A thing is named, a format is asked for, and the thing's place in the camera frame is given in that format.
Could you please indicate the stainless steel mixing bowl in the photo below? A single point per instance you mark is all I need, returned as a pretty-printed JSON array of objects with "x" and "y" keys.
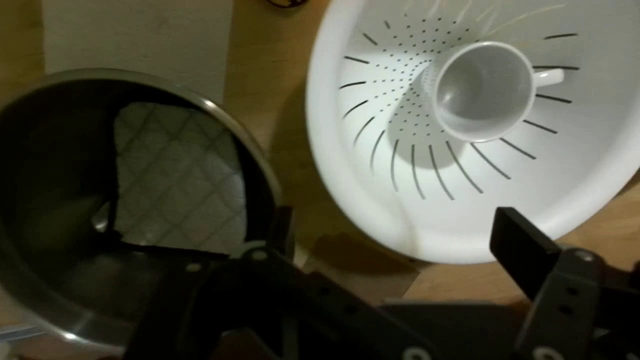
[{"x": 63, "y": 259}]

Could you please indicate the white plastic colander bowl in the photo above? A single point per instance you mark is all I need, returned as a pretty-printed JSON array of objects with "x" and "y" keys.
[{"x": 427, "y": 195}]

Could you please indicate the grey quilted pot holder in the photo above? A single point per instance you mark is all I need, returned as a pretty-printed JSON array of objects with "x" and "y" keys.
[{"x": 178, "y": 181}]

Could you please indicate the white ceramic cup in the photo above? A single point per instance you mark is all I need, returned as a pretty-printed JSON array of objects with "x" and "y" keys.
[{"x": 481, "y": 91}]

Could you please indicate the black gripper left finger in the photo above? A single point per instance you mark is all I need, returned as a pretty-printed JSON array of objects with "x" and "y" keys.
[{"x": 283, "y": 231}]

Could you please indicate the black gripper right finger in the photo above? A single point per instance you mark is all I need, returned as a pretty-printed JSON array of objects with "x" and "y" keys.
[{"x": 522, "y": 251}]

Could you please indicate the white paper sheet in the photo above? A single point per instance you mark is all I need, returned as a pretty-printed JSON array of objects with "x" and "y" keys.
[{"x": 181, "y": 40}]

